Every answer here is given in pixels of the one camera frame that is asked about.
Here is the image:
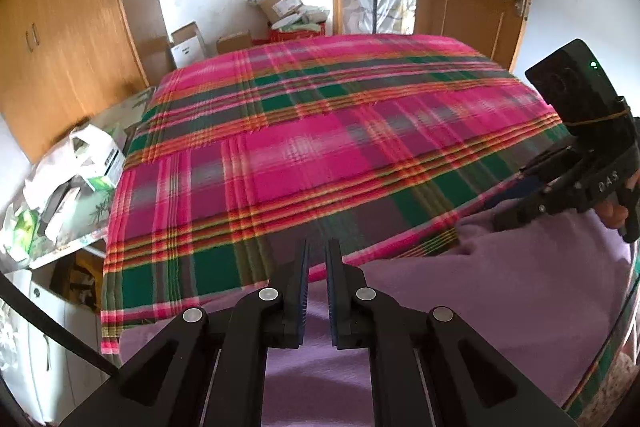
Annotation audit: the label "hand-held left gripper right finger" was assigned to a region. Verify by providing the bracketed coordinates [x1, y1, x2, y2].
[326, 238, 576, 427]

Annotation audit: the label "white cardboard box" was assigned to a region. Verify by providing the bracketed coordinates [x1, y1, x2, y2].
[169, 22, 208, 70]

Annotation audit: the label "purple fleece pants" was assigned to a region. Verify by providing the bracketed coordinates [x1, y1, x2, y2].
[120, 192, 637, 427]

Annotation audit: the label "black cable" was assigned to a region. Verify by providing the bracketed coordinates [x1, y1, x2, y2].
[0, 271, 119, 379]

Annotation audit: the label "small brown cardboard box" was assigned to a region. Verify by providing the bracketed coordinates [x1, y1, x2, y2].
[215, 31, 254, 56]

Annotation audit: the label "white green carton box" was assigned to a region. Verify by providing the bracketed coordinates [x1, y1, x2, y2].
[69, 123, 127, 188]

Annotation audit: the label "white parcel bags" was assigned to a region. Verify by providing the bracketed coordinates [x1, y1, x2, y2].
[271, 3, 332, 34]

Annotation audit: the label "green tissue packet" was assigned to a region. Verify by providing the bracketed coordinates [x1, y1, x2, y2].
[0, 206, 39, 259]

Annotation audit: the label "open brown cardboard box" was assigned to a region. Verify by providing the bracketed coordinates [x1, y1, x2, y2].
[247, 0, 305, 26]

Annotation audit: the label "side table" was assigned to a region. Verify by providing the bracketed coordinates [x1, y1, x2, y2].
[29, 86, 157, 271]

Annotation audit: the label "pink green plaid blanket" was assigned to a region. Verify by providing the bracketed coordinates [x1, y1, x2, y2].
[100, 33, 640, 419]

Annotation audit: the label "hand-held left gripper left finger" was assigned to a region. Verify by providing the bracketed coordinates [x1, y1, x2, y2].
[60, 238, 311, 427]

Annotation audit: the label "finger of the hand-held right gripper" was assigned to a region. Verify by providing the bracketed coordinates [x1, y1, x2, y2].
[520, 142, 583, 188]
[492, 177, 583, 233]

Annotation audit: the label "person's right hand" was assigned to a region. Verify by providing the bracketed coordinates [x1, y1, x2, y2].
[598, 172, 640, 230]

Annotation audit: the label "white cabinet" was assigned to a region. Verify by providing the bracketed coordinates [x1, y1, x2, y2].
[0, 268, 109, 424]

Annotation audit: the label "red gift box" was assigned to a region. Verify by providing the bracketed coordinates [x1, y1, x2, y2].
[269, 21, 329, 44]

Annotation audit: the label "wooden wardrobe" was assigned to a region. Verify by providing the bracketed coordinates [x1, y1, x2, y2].
[0, 0, 169, 164]

